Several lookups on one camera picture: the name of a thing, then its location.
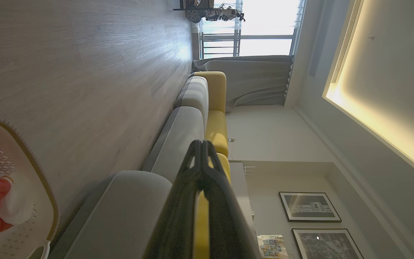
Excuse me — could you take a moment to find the black framed picture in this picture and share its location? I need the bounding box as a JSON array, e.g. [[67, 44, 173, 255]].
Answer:
[[279, 191, 342, 223], [291, 228, 364, 259]]

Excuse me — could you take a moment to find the white grey machine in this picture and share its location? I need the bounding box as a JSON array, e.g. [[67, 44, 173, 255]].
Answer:
[[206, 4, 245, 22]]

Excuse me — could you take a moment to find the grey balcony railing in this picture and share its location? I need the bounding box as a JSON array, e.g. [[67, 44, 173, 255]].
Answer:
[[199, 31, 242, 60]]

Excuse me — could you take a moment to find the box with colourful stickers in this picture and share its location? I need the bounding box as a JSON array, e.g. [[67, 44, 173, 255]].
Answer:
[[256, 234, 290, 259]]

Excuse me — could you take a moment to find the white basket with brown rim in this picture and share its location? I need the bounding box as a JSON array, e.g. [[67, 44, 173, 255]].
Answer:
[[0, 112, 60, 259]]

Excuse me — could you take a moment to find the dark shelf board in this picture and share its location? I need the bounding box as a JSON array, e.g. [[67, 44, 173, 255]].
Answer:
[[173, 0, 215, 11]]

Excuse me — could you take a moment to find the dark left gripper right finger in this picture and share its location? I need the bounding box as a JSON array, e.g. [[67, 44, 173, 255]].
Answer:
[[201, 140, 260, 259]]

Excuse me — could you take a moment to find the grey and yellow sofa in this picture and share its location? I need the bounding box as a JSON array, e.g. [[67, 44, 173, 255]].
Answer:
[[48, 71, 258, 259]]

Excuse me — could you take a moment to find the dark round perforated object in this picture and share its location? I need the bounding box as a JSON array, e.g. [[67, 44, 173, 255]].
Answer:
[[185, 9, 203, 24]]

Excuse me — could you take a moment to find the long ceiling air vent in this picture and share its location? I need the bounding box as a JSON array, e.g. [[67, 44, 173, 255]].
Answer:
[[331, 0, 365, 84]]

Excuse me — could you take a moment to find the bright window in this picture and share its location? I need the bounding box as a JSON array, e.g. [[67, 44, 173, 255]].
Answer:
[[198, 0, 306, 60]]

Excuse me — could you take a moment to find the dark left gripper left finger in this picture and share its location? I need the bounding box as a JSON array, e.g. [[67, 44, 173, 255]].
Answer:
[[145, 140, 202, 259]]

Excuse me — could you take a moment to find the grey curtain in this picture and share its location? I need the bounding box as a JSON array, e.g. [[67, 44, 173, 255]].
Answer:
[[192, 55, 294, 112]]

